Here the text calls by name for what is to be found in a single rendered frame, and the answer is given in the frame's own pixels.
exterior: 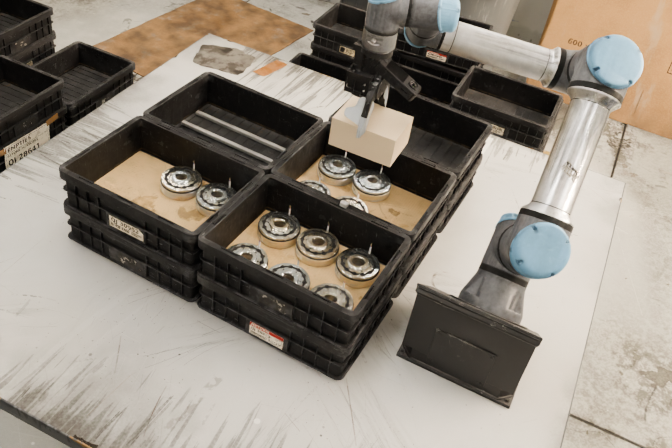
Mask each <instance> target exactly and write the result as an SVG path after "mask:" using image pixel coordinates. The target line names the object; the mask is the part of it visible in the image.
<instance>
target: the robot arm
mask: <svg viewBox="0 0 672 448"><path fill-rule="evenodd" d="M459 15H460V1H459V0H368V5H367V11H366V17H365V24H364V29H363V36H362V38H359V40H358V41H357V42H355V43H354V45H353V50H355V54H354V61H353V64H352V65H351V66H350V68H349V69H348V70H347V73H346V79H345V86H344V91H347V92H350V93H351V94H353V95H355V96H358V97H359V96H360V95H362V96H365V97H366V98H365V97H361V98H359V99H358V102H357V104H356V106H354V107H347V108H346V109H345V111H344V115H345V116H346V117H347V118H348V119H350V120H351V121H352V122H354V123H355V124H357V125H358V129H357V134H356V138H360V137H361V136H362V135H363V134H364V133H365V131H366V128H367V125H368V122H369V119H370V116H371V113H372V111H373V109H374V101H375V100H379V105H380V106H383V107H386V103H387V99H388V93H389V88H390V85H392V86H393V87H394V88H395V89H396V90H397V91H398V92H399V93H400V94H401V95H402V96H403V97H404V98H405V99H407V100H408V101H412V100H413V99H414V98H415V97H416V96H417V95H418V93H419V92H420V90H421V86H420V85H419V84H418V83H417V82H416V81H415V80H414V79H413V78H411V77H410V76H409V75H408V74H407V73H406V72H405V71H404V70H403V69H402V68H401V67H400V66H399V65H398V64H397V63H395V62H394V61H393V60H392V59H391V57H392V55H393V50H394V48H395V45H396V40H397V35H398V30H399V26H404V36H405V39H406V41H407V42H408V43H409V44H410V45H411V46H413V47H416V48H423V47H426V46H428V47H431V48H434V49H438V50H440V51H443V52H447V53H450V54H453V55H456V56H460V57H463V58H466V59H469V60H473V61H476V62H479V63H482V64H486V65H489V66H492V67H495V68H499V69H502V70H505V71H508V72H512V73H515V74H518V75H521V76H525V77H528V78H531V79H534V80H538V81H540V82H541V84H542V86H543V87H545V88H548V89H552V90H555V91H558V92H561V93H564V94H567V95H569V97H570V99H571V101H570V103H569V106H568V108H567V111H566V113H565V116H564V119H563V121H562V124H561V126H560V129H559V131H558V134H557V136H556V139H555V141H554V144H553V147H552V149H551V152H550V154H549V157H548V159H547V162H546V164H545V167H544V170H543V172H542V175H541V177H540V180H539V182H538V185H537V187H536V190H535V192H534V195H533V198H532V200H531V202H530V203H529V204H526V205H524V206H522V207H521V208H520V211H519V213H518V214H516V213H505V214H503V215H502V216H501V217H500V219H499V221H498V222H497V224H496V226H495V231H494V233H493V235H492V238H491V240H490V242H489V245H488V247H487V249H486V252H485V254H484V256H483V259H482V261H481V264H480V266H479V268H478V271H477V272H476V274H475V275H474V276H473V277H472V278H471V279H470V280H469V282H468V283H467V284H466V285H465V286H464V287H463V289H462V290H461V291H460V293H459V296H458V298H460V299H462V300H464V301H466V302H468V303H471V304H473V305H475V306H478V307H480V308H482V309H484V310H486V311H488V312H491V313H493V314H495V315H498V316H500V317H502V318H505V319H507V320H509V321H512V322H515V323H517V324H519V325H520V323H521V321H522V318H523V308H524V296H525V291H526V288H527V286H528V283H529V281H530V279H546V278H550V277H553V276H555V275H557V274H558V273H560V272H561V271H562V270H563V269H564V268H565V266H566V265H567V263H568V261H569V259H570V255H571V244H570V241H569V239H570V236H571V233H572V231H573V228H574V225H573V223H572V221H571V218H570V215H571V213H572V210H573V207H574V205H575V202H576V200H577V197H578V195H579V192H580V189H581V187H582V184H583V182H584V179H585V177H586V174H587V171H588V169H589V166H590V164H591V161H592V159H593V156H594V154H595V151H596V148H597V146H598V143H599V141H600V138H601V136H602V133H603V130H604V128H605V125H606V123H607V120H608V118H609V115H610V113H611V112H612V111H615V110H617V109H619V108H620V107H621V105H622V102H623V100H624V97H625V95H626V92H627V90H628V87H630V86H632V85H633V84H634V83H635V82H636V81H637V80H638V79H639V77H640V76H641V74H642V71H643V66H644V61H643V56H642V53H641V52H640V50H639V47H638V46H637V45H636V44H635V43H634V42H633V41H632V40H630V39H629V38H627V37H625V36H622V35H615V34H613V35H607V36H604V37H600V38H597V39H596V40H594V41H593V42H592V43H591V44H589V45H588V46H586V47H584V48H582V49H581V50H567V49H564V48H560V47H556V48H554V49H552V50H551V49H548V48H545V47H541V46H538V45H535V44H532V43H528V42H525V41H522V40H519V39H515V38H512V37H509V36H506V35H503V34H499V33H496V32H493V31H490V30H486V29H483V28H480V27H477V26H473V25H470V24H467V23H464V22H461V21H458V20H459ZM353 68H355V69H353ZM347 79H348V83H347ZM346 85H347V86H346Z"/></svg>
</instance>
